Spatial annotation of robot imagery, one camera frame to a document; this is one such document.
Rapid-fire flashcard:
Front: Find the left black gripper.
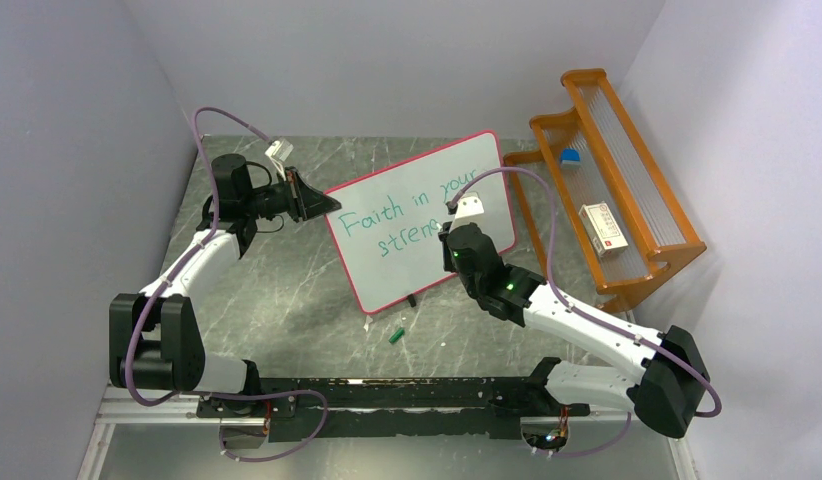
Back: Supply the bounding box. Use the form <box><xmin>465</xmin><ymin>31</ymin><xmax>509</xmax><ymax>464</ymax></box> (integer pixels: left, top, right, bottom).
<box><xmin>244</xmin><ymin>168</ymin><xmax>341</xmax><ymax>224</ymax></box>

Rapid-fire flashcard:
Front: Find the pink-framed whiteboard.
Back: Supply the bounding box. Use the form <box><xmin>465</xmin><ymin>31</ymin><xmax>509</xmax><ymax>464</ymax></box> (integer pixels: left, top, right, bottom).
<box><xmin>326</xmin><ymin>131</ymin><xmax>516</xmax><ymax>314</ymax></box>

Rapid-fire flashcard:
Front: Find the green marker cap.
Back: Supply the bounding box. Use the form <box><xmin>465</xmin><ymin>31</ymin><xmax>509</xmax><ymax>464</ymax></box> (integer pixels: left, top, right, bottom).
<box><xmin>389</xmin><ymin>328</ymin><xmax>405</xmax><ymax>345</ymax></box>

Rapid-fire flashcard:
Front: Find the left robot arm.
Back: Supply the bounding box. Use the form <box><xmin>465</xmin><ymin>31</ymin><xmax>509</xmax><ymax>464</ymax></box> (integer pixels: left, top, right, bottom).
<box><xmin>109</xmin><ymin>153</ymin><xmax>341</xmax><ymax>416</ymax></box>

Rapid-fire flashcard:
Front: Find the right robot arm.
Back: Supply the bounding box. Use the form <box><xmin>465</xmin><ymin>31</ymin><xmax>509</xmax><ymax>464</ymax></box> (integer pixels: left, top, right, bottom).
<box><xmin>438</xmin><ymin>223</ymin><xmax>722</xmax><ymax>438</ymax></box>

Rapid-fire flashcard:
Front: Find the blue eraser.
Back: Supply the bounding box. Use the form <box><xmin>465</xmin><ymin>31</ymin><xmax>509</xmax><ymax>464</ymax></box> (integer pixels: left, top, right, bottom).
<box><xmin>559</xmin><ymin>148</ymin><xmax>582</xmax><ymax>168</ymax></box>

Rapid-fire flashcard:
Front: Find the orange wooden tiered rack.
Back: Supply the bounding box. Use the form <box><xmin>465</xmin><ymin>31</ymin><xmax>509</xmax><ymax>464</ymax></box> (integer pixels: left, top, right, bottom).
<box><xmin>504</xmin><ymin>68</ymin><xmax>706</xmax><ymax>313</ymax></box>

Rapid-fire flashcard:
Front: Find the white red box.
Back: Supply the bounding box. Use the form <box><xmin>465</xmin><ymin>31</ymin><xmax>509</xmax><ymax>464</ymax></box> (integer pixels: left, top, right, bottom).
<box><xmin>579</xmin><ymin>202</ymin><xmax>629</xmax><ymax>258</ymax></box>

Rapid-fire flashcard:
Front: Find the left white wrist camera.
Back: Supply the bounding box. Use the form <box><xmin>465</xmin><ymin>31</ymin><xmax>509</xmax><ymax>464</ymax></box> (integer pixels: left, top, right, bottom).
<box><xmin>264</xmin><ymin>138</ymin><xmax>294</xmax><ymax>178</ymax></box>

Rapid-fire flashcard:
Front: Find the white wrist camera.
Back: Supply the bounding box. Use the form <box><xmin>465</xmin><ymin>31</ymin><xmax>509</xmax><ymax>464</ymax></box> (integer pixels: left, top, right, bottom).
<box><xmin>264</xmin><ymin>138</ymin><xmax>294</xmax><ymax>178</ymax></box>
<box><xmin>450</xmin><ymin>192</ymin><xmax>485</xmax><ymax>230</ymax></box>

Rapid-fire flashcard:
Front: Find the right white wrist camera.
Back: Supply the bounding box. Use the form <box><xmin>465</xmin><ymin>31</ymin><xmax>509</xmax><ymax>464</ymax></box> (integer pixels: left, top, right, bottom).
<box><xmin>450</xmin><ymin>192</ymin><xmax>485</xmax><ymax>230</ymax></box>

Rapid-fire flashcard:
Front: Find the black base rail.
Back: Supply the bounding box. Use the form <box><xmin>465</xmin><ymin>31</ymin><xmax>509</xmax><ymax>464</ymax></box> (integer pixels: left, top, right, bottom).
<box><xmin>196</xmin><ymin>377</ymin><xmax>590</xmax><ymax>442</ymax></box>

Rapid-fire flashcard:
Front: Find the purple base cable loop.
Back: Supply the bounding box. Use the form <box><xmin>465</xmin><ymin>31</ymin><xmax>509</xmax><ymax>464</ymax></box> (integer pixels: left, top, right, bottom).
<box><xmin>205</xmin><ymin>389</ymin><xmax>330</xmax><ymax>464</ymax></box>

